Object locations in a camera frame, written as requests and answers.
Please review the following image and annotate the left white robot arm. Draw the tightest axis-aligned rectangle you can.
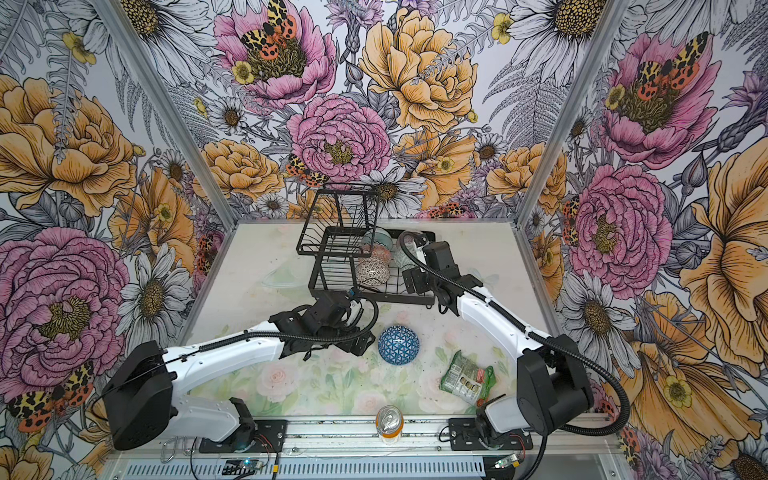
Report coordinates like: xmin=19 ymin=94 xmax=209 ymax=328
xmin=102 ymin=291 xmax=380 ymax=452

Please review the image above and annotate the orange patterned bowl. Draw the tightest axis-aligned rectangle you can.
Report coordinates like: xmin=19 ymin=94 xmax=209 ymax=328
xmin=370 ymin=243 xmax=392 ymax=265

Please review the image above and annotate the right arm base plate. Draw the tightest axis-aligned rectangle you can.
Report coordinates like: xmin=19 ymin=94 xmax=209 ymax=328
xmin=447 ymin=417 xmax=533 ymax=452

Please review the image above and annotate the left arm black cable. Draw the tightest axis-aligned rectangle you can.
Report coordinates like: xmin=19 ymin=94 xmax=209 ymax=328
xmin=197 ymin=296 xmax=380 ymax=355

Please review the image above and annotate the black wire dish rack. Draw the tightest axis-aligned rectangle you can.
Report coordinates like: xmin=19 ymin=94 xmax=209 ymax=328
xmin=296 ymin=184 xmax=434 ymax=306

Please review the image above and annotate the mint green bowl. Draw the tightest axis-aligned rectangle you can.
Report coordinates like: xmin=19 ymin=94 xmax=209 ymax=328
xmin=363 ymin=227 xmax=394 ymax=250

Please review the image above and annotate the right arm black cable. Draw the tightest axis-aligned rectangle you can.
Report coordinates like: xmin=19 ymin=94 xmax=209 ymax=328
xmin=397 ymin=230 xmax=631 ymax=437

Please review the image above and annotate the brown dotted bowl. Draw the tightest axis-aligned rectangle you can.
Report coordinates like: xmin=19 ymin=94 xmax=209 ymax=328
xmin=355 ymin=257 xmax=390 ymax=288

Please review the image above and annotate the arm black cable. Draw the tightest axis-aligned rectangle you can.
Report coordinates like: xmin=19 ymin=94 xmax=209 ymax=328
xmin=197 ymin=296 xmax=380 ymax=355
xmin=397 ymin=230 xmax=631 ymax=437

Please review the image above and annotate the green snack packet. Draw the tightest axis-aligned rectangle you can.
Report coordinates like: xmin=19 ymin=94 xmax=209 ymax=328
xmin=439 ymin=351 xmax=496 ymax=407

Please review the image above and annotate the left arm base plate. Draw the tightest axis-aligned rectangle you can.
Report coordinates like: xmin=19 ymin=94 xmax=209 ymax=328
xmin=198 ymin=419 xmax=288 ymax=454

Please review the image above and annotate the grey green patterned bowl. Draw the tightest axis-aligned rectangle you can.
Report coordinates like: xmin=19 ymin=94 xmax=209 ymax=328
xmin=391 ymin=247 xmax=415 ymax=270

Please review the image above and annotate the aluminium front rail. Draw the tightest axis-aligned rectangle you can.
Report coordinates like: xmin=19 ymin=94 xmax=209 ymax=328
xmin=101 ymin=415 xmax=633 ymax=479

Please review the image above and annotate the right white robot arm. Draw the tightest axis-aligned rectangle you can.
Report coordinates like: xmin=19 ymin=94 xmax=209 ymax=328
xmin=398 ymin=231 xmax=594 ymax=436

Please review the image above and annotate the green circuit board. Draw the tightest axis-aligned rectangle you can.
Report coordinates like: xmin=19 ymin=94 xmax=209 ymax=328
xmin=221 ymin=458 xmax=267 ymax=479

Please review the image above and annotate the orange lidded jar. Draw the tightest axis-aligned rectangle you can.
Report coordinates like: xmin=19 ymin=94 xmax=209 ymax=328
xmin=375 ymin=405 xmax=404 ymax=443

